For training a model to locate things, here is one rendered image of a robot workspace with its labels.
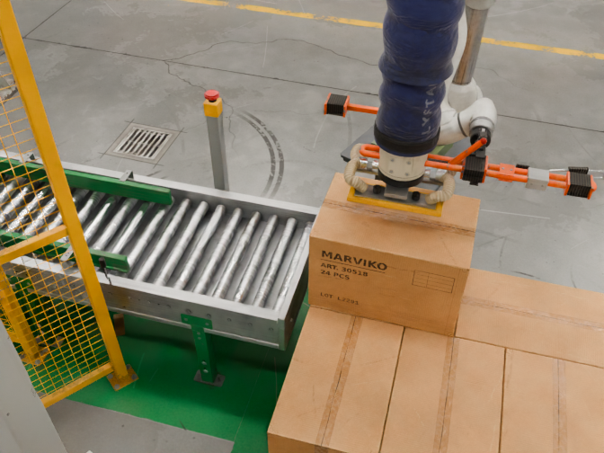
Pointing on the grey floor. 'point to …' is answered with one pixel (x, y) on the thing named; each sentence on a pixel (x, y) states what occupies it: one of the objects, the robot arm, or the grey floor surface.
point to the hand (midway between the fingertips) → (477, 168)
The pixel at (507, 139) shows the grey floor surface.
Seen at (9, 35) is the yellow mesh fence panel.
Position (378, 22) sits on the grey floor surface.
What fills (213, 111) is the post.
